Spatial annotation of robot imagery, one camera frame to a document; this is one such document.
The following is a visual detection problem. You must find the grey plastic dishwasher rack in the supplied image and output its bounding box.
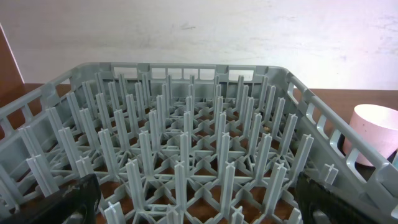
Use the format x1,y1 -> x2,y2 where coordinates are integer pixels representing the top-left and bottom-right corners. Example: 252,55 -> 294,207
1,62 -> 397,223

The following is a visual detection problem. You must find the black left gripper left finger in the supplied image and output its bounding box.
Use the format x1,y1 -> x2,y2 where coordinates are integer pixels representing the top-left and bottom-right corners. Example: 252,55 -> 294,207
1,174 -> 101,224

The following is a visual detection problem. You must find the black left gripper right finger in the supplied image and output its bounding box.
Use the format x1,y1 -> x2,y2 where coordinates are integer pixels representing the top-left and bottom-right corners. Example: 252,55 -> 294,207
295,172 -> 378,223

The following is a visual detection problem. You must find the pink plastic cup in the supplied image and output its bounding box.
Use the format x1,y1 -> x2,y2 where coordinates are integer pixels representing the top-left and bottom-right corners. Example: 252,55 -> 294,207
349,104 -> 397,160

